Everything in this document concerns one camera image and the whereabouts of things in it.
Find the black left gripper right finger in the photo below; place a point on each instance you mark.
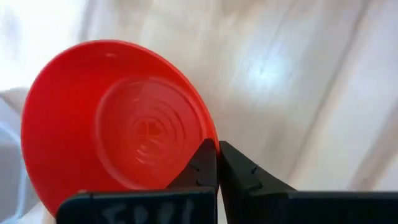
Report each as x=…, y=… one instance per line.
x=280, y=208

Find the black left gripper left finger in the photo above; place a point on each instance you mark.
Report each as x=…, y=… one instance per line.
x=155, y=208

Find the red plastic mini bowl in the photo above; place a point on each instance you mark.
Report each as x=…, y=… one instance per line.
x=77, y=124

